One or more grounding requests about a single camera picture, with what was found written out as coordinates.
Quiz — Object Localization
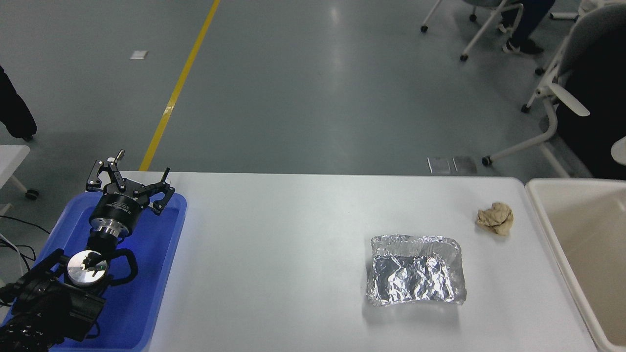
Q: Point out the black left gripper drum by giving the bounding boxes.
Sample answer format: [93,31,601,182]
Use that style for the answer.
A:
[89,191,146,231]

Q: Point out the blue plastic tray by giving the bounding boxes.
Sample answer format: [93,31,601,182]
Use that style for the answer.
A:
[2,192,189,352]

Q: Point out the person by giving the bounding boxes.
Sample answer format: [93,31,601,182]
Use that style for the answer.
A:
[0,64,38,140]
[500,0,556,55]
[555,42,626,179]

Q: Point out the crumpled foil tray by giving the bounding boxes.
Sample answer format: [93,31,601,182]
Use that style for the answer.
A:
[367,234,467,307]

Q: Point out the silver floor plate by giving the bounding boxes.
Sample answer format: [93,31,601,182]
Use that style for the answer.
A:
[428,157,452,176]
[452,156,477,175]

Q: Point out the crumpled tan paper ball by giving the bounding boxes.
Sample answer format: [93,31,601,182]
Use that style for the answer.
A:
[476,202,514,236]

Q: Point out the white-legged rolling chair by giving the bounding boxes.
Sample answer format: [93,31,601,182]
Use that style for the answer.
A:
[421,0,525,62]

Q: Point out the grey white office chair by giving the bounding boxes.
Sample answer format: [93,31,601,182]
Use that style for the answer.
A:
[482,4,626,179]

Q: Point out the large pale bin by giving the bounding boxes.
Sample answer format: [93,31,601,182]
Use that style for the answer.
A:
[525,178,626,352]

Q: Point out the black floor cables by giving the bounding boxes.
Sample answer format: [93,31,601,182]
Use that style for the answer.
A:
[0,215,52,274]

